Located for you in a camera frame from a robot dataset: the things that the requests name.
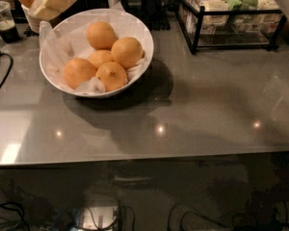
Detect white paper bowl liner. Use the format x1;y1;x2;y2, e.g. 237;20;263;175
39;2;148;94

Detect small hidden middle orange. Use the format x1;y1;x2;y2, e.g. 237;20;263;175
88;50;113;69

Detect white ceramic bowl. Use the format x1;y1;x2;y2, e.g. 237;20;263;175
39;8;155;99

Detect stack of paper bowls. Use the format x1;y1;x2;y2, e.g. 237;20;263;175
21;5;40;34

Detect plastic cup with drink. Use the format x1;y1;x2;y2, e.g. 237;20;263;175
0;1;21;43

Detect black cylindrical container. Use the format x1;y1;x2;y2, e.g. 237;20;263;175
141;0;171;31

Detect power strip under table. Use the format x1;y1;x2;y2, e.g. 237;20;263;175
77;206;118;231

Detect black wire snack basket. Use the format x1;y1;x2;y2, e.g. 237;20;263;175
175;0;287;54

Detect black floor cables left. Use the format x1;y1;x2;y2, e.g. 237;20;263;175
0;192;32;231

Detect black floor cables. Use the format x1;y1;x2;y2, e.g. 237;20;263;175
0;192;32;231
167;202;289;231

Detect black floor cables right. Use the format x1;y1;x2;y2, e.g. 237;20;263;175
167;202;289;231

